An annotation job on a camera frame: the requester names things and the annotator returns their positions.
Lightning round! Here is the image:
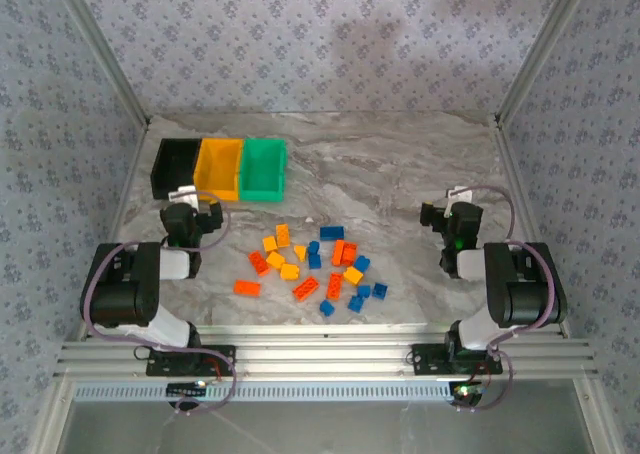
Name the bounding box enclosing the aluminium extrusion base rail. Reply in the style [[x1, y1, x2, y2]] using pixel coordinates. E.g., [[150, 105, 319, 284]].
[[54, 325, 599, 381]]

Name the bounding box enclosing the yellow plastic bin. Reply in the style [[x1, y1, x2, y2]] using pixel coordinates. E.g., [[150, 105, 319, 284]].
[[192, 137, 246, 203]]

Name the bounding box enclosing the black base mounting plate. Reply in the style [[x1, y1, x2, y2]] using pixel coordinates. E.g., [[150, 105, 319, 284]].
[[410, 342, 503, 377], [145, 344, 237, 378]]

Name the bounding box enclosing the green plastic bin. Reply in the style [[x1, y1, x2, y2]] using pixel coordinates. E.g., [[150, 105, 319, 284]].
[[238, 138, 289, 204]]

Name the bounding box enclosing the aluminium corner post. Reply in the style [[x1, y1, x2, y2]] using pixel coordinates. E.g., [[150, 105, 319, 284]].
[[497, 0, 597, 126], [49, 0, 152, 126]]

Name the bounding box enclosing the black plastic bin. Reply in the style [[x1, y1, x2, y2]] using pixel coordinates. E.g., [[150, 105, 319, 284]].
[[150, 137, 204, 201]]

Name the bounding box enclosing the aluminium table side rail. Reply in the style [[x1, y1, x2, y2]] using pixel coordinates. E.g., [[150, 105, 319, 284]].
[[497, 118, 574, 340], [59, 118, 154, 345]]

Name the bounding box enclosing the small circuit board with LED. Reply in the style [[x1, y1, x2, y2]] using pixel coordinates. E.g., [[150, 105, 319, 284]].
[[448, 381, 484, 405], [167, 381, 209, 396]]

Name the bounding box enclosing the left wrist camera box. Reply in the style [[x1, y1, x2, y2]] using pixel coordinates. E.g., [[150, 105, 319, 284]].
[[168, 185, 200, 206]]

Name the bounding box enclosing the purple camera cable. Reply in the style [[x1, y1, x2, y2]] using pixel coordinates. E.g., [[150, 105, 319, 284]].
[[452, 184, 569, 415], [80, 188, 237, 418]]

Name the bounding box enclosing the grey slotted cable duct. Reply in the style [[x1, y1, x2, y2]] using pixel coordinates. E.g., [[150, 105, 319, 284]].
[[73, 381, 454, 403]]

